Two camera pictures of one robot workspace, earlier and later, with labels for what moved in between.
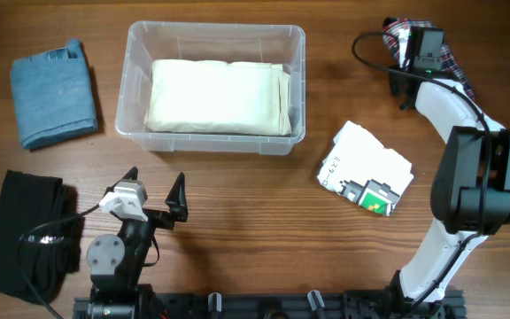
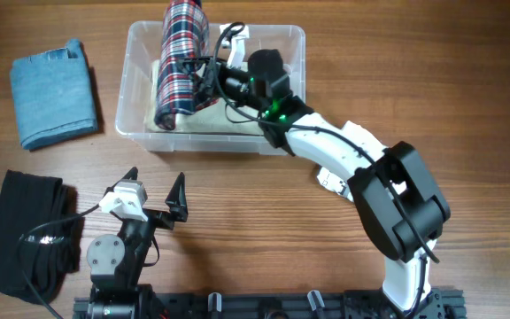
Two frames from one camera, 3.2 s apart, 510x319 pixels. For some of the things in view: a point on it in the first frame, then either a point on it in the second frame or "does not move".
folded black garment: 31,241 does not move
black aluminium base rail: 347,305 does not move
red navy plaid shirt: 395,33 → 184,35
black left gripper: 177,199 does not move
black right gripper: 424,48 → 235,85
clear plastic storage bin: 281,44 does not move
